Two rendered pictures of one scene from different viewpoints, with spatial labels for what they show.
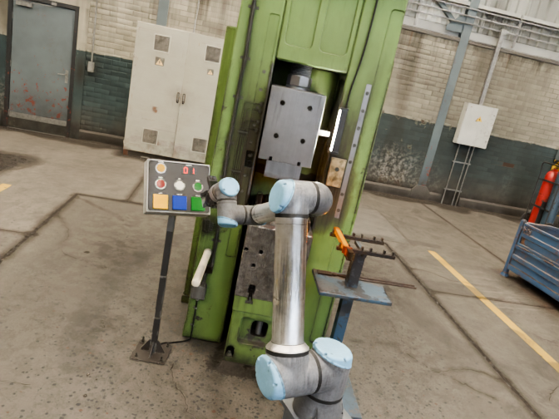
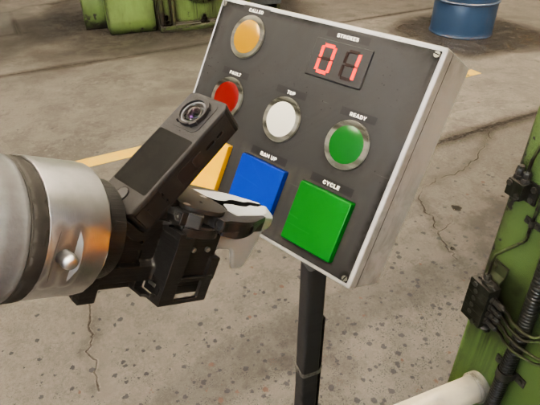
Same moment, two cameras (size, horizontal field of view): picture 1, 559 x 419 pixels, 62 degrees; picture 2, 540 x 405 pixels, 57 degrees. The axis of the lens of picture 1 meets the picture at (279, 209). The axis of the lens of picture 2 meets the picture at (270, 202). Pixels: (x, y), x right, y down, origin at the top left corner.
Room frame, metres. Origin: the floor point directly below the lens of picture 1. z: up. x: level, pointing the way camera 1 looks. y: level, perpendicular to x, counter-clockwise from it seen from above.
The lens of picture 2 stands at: (2.19, 0.01, 1.36)
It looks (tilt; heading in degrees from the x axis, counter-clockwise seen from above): 35 degrees down; 71
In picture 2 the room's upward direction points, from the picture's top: straight up
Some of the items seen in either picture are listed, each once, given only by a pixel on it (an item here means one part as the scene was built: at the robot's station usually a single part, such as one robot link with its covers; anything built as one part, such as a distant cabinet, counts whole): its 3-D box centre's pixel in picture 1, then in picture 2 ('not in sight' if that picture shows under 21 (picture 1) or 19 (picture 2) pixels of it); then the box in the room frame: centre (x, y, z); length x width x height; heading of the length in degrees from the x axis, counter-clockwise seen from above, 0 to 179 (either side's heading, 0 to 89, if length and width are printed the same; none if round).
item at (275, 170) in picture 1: (282, 164); not in sight; (2.79, 0.04, 1.24); 0.42 x 0.20 x 0.10; 3
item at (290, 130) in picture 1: (297, 125); not in sight; (2.79, 0.00, 1.49); 0.42 x 0.39 x 0.40; 3
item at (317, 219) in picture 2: (197, 204); (317, 220); (2.40, 0.43, 1.01); 0.07 x 0.05 x 0.07; 118
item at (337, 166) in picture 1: (335, 172); not in sight; (2.73, -0.28, 1.27); 0.09 x 0.02 x 0.17; 93
